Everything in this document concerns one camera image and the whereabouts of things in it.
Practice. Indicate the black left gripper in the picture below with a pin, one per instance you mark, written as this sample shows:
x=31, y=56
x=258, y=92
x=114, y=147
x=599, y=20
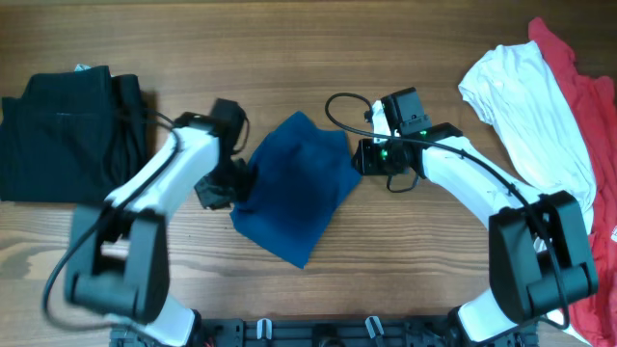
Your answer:
x=243, y=180

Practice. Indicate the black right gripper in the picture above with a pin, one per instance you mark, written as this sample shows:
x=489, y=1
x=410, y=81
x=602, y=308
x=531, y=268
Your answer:
x=366, y=164

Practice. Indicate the blue polo shirt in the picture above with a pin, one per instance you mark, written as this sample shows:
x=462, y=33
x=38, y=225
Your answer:
x=303, y=175

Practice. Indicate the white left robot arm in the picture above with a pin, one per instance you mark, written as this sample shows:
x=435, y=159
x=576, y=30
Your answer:
x=118, y=261

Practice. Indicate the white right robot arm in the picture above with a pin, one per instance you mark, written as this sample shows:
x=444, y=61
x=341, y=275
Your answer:
x=540, y=260

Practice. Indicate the white t-shirt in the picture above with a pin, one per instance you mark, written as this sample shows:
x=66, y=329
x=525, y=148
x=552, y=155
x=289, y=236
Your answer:
x=512, y=89

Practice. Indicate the folded black garment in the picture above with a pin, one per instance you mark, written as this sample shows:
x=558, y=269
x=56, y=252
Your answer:
x=72, y=136

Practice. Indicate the red t-shirt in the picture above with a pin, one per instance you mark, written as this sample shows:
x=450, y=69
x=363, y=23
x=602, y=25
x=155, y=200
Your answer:
x=592, y=101

